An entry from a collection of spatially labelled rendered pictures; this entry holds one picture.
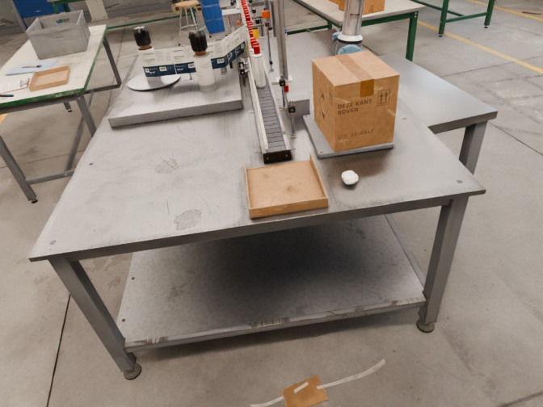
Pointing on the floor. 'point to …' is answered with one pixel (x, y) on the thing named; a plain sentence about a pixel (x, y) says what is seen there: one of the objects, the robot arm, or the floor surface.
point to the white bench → (82, 70)
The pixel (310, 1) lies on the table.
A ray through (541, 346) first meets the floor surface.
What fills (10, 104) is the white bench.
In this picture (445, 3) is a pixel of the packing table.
